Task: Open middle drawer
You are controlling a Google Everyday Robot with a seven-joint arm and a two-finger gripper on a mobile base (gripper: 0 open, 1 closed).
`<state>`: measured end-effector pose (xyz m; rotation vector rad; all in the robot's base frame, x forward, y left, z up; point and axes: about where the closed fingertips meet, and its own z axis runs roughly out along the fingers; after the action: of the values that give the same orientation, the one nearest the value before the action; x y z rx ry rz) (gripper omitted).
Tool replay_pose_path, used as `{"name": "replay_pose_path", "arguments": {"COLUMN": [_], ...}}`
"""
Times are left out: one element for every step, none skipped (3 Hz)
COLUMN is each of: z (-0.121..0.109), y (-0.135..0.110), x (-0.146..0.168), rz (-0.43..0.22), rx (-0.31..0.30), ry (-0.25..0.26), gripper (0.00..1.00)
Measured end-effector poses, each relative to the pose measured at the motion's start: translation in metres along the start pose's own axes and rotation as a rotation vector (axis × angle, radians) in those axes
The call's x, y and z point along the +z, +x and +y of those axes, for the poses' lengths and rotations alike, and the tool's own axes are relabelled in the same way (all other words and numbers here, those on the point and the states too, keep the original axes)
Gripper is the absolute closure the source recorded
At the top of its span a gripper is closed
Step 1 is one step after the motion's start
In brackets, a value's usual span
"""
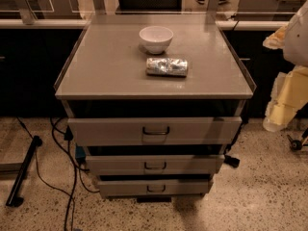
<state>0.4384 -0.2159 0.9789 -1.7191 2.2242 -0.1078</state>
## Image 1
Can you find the white ceramic bowl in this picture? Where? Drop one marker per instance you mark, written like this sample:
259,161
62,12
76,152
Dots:
156,39

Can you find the black caster wheel right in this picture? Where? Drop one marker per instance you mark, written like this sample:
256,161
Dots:
299,144

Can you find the black metal floor bar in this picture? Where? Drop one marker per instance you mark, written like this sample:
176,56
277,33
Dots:
14,200

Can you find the crumpled silver foil can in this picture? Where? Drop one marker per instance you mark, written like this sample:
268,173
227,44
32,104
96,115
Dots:
167,67

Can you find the black power plug right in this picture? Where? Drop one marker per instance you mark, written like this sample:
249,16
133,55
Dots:
231,161

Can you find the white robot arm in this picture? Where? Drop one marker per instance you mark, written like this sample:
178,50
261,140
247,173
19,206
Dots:
295,49

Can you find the black chair back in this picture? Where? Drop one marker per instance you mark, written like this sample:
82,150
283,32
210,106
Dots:
150,5

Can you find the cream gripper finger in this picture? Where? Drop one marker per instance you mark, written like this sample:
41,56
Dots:
289,94
276,40

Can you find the grey top drawer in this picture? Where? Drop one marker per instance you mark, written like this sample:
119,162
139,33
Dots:
154,130

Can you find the grey drawer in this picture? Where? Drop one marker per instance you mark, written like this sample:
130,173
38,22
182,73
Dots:
154,130
153,187
154,164

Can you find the grey bottom drawer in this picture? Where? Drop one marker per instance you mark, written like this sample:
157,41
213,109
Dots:
153,187

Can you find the grey drawer cabinet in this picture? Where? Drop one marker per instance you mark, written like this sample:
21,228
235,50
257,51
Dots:
106,78

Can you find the grey middle drawer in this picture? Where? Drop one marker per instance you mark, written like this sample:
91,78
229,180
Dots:
154,164

